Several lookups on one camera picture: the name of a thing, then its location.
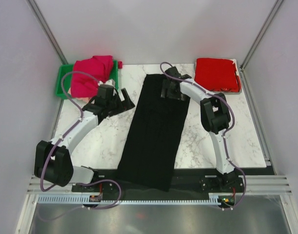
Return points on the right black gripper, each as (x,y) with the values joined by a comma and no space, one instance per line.
(166,85)

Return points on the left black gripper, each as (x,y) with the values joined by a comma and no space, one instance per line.
(124,106)

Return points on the peach pink t shirt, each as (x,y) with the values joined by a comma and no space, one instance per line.
(84,91)

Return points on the magenta t shirt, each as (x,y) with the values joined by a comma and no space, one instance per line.
(95,69)

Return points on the black t shirt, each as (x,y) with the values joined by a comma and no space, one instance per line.
(152,143)

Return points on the green plastic tray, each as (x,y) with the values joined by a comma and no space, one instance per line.
(64,69)

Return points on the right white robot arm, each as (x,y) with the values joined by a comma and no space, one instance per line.
(217,118)

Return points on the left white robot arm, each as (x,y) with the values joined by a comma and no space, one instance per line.
(53,158)

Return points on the folded red t shirt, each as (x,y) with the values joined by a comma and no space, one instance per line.
(215,74)

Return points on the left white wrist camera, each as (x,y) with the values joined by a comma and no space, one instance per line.
(111,82)

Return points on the right aluminium frame post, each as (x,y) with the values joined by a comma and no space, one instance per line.
(267,23)

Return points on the aluminium frame post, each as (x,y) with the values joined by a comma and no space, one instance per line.
(46,28)
(267,23)

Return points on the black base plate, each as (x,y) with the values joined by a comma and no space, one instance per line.
(198,180)

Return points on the white slotted cable duct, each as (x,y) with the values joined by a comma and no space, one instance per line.
(90,200)

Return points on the left aluminium frame post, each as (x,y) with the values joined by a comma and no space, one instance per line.
(46,28)

